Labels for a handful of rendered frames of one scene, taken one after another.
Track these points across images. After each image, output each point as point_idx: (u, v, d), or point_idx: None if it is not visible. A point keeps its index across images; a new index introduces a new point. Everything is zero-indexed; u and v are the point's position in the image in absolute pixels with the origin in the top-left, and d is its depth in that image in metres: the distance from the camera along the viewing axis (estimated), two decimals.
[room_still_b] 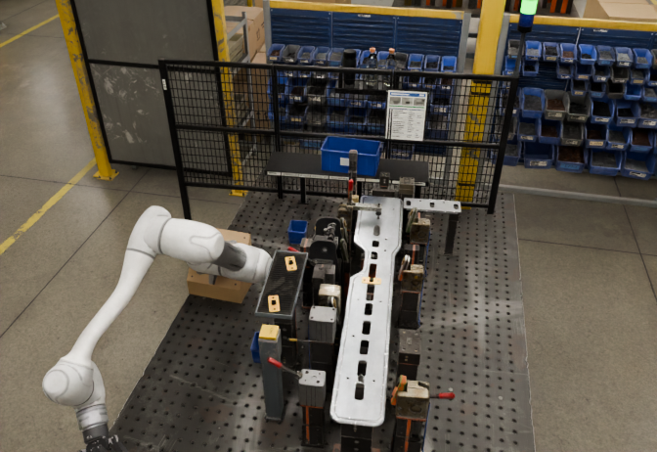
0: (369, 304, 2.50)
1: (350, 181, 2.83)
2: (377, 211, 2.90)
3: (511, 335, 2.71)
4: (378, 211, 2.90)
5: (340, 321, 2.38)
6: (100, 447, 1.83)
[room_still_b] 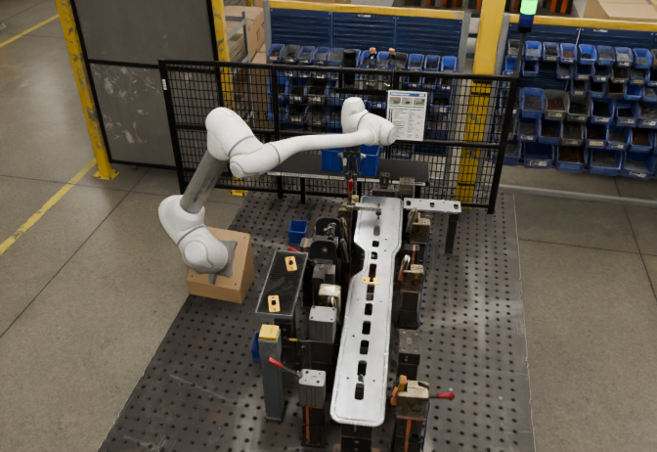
0: (369, 304, 2.50)
1: (350, 181, 2.83)
2: (377, 211, 2.90)
3: (511, 335, 2.71)
4: (378, 211, 2.90)
5: (340, 321, 2.38)
6: (354, 158, 2.74)
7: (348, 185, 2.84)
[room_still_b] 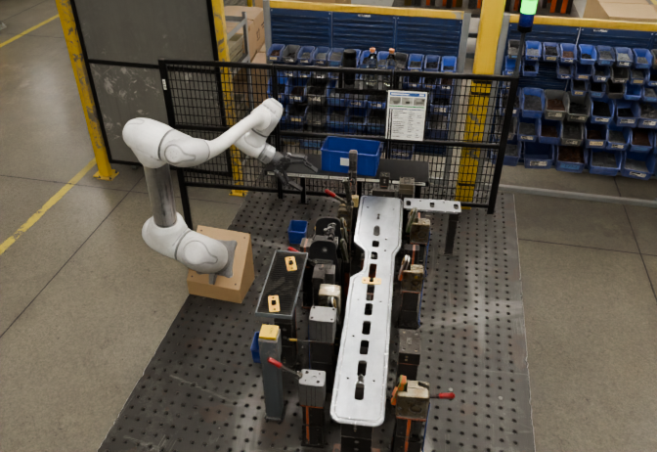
0: (369, 304, 2.50)
1: (325, 191, 2.89)
2: (348, 184, 2.83)
3: (511, 335, 2.71)
4: (348, 183, 2.83)
5: (340, 321, 2.38)
6: (284, 163, 2.81)
7: (300, 190, 2.89)
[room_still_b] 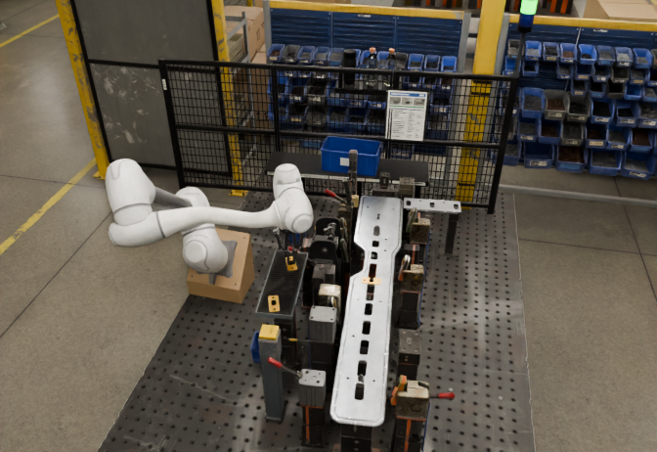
0: (369, 304, 2.50)
1: (325, 191, 2.89)
2: (348, 184, 2.83)
3: (511, 335, 2.71)
4: (348, 183, 2.83)
5: (340, 321, 2.38)
6: None
7: (289, 263, 2.39)
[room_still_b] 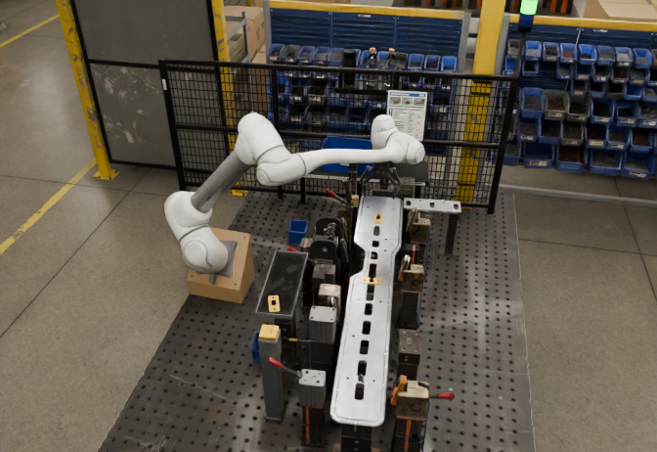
0: (369, 304, 2.50)
1: (325, 191, 2.89)
2: (348, 184, 2.83)
3: (511, 335, 2.71)
4: (348, 183, 2.83)
5: (340, 321, 2.38)
6: (384, 173, 2.77)
7: (366, 196, 2.86)
